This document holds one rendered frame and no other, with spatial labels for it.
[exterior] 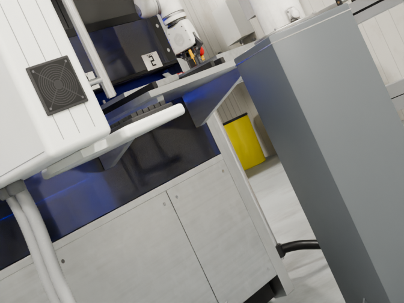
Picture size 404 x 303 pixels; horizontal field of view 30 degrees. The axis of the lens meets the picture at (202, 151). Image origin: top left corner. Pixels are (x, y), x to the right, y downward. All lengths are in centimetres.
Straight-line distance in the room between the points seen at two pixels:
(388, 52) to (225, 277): 447
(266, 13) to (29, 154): 72
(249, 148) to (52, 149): 770
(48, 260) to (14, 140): 35
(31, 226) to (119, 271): 51
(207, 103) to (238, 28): 604
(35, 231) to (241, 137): 742
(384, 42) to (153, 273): 475
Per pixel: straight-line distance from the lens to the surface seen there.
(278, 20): 199
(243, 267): 280
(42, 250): 197
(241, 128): 928
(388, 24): 678
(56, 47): 176
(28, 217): 196
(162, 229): 255
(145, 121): 182
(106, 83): 181
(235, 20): 878
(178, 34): 266
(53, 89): 171
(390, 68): 697
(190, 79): 226
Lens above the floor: 73
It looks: 2 degrees down
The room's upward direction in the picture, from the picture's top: 25 degrees counter-clockwise
